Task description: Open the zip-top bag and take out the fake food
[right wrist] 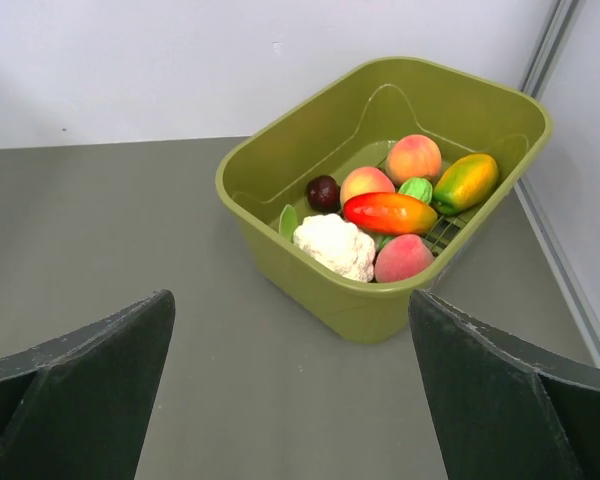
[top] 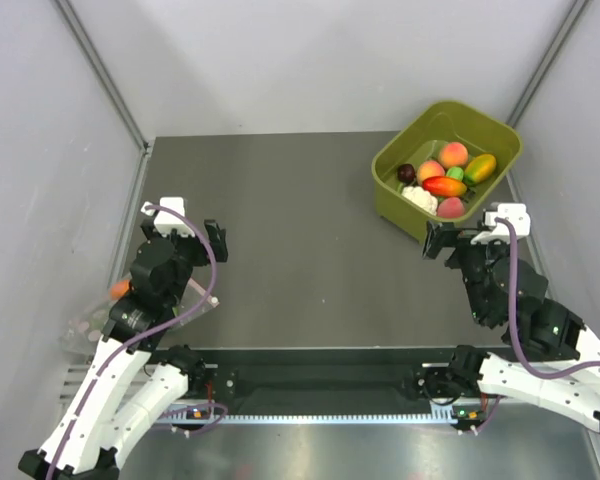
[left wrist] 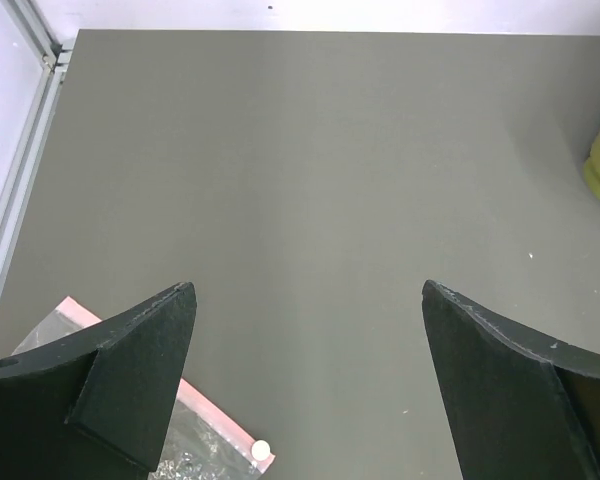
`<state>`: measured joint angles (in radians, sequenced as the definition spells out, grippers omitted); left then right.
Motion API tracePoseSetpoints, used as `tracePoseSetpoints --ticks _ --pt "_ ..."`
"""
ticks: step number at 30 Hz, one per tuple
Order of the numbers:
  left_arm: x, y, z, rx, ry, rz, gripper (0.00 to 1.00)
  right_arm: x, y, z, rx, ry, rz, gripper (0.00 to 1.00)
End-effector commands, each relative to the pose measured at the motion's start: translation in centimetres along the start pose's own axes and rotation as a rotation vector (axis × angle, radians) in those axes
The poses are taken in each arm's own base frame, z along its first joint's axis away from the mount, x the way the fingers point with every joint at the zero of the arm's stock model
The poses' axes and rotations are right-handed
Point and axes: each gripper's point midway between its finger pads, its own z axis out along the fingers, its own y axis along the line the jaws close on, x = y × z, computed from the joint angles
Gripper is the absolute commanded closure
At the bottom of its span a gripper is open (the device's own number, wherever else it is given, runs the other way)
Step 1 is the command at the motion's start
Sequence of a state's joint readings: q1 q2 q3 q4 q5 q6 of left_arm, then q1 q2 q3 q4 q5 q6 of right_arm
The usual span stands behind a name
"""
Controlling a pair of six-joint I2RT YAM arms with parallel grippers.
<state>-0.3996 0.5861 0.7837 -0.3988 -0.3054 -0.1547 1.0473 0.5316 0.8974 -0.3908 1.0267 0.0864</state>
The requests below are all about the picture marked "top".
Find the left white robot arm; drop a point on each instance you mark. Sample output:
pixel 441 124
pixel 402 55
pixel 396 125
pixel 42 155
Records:
pixel 100 427

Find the white toothed cable rail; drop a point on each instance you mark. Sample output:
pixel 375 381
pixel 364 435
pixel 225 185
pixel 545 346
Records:
pixel 179 414

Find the upper fake peach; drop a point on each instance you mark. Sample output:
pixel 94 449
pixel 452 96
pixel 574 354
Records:
pixel 453 154

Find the orange fake fruit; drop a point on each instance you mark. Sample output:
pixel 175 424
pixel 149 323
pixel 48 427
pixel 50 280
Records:
pixel 119 289

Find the dark red fake plum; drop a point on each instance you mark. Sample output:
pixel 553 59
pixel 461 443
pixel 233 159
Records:
pixel 406 173

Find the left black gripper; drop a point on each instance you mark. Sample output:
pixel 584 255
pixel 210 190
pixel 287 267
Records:
pixel 217 235

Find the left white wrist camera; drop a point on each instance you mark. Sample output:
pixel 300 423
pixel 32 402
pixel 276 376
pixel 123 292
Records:
pixel 168 219

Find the clear zip top bag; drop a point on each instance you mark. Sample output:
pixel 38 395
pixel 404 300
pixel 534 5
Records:
pixel 83 331

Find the red orange fake mango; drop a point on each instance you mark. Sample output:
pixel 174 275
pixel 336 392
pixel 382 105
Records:
pixel 444 186

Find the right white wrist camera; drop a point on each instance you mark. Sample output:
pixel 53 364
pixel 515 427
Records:
pixel 503 222

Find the small green fake fruit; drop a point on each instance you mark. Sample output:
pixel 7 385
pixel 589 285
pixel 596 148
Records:
pixel 456 173

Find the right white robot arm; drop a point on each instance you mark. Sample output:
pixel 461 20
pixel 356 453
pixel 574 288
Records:
pixel 555 364

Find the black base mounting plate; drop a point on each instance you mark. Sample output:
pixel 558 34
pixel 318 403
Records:
pixel 339 382

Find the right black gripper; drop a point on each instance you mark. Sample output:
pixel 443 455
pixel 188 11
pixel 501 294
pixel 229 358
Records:
pixel 443 234

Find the pink fake peach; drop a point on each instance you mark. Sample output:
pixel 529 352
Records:
pixel 451 208

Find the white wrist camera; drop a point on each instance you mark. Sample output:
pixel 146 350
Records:
pixel 168 219
pixel 503 222

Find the white fake cauliflower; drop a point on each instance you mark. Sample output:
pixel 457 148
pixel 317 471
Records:
pixel 421 198

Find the yellow green fake mango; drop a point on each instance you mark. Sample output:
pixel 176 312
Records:
pixel 479 169

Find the olive green plastic bin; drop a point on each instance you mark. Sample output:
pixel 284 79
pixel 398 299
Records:
pixel 441 123

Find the lower fake peach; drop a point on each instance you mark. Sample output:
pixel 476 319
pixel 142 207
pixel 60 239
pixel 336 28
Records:
pixel 428 169

